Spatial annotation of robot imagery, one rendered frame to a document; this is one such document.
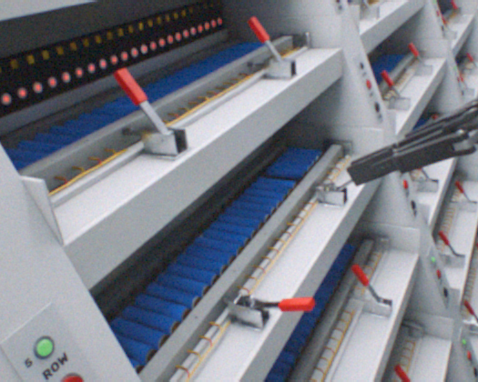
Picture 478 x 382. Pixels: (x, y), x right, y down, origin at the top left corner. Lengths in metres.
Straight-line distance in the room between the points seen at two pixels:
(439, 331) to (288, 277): 0.53
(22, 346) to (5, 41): 0.38
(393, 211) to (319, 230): 0.28
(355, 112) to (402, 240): 0.25
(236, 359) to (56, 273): 0.22
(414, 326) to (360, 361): 0.31
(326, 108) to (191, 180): 0.46
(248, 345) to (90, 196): 0.22
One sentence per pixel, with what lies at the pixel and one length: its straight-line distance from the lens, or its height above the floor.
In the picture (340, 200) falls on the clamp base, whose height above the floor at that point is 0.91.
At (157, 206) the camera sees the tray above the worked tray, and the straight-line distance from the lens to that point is 0.43.
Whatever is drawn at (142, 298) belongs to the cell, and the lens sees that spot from 0.56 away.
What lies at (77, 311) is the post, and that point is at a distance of 0.36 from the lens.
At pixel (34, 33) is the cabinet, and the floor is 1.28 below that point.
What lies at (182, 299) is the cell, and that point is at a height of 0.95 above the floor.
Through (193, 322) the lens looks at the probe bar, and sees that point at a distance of 0.51.
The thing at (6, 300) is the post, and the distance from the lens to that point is 0.34.
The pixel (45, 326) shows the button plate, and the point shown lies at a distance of 0.35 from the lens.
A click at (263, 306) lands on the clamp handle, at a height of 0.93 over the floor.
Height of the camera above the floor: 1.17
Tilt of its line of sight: 15 degrees down
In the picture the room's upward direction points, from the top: 25 degrees counter-clockwise
